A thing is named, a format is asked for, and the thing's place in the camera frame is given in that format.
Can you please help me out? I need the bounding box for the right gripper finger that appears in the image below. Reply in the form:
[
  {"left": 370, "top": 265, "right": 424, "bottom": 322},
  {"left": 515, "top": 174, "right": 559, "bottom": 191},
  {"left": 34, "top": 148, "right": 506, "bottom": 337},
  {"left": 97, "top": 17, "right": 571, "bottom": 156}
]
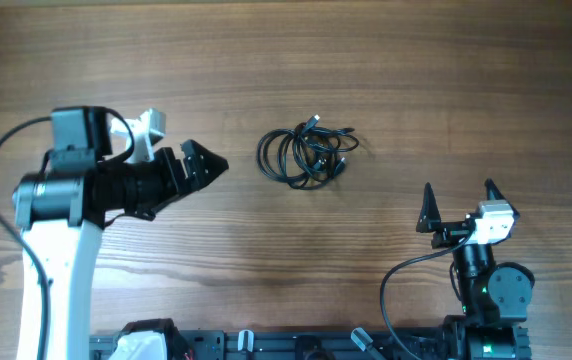
[
  {"left": 484, "top": 178, "right": 520, "bottom": 218},
  {"left": 416, "top": 182, "right": 442, "bottom": 233}
]

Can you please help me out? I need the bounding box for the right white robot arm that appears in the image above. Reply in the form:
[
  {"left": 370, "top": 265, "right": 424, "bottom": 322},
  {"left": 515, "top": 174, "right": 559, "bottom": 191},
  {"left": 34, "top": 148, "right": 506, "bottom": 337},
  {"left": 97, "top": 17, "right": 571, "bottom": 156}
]
[{"left": 416, "top": 179, "right": 535, "bottom": 360}]

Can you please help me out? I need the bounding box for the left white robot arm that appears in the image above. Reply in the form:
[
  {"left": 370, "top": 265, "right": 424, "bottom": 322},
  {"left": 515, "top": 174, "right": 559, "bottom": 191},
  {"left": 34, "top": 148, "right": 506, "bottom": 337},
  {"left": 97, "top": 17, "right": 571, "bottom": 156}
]
[{"left": 13, "top": 106, "right": 229, "bottom": 359}]

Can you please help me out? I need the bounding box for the black metal base rail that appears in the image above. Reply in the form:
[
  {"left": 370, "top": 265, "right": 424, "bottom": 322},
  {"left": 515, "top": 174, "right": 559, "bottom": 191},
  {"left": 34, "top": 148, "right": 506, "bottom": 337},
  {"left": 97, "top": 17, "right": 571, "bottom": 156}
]
[{"left": 88, "top": 327, "right": 532, "bottom": 360}]

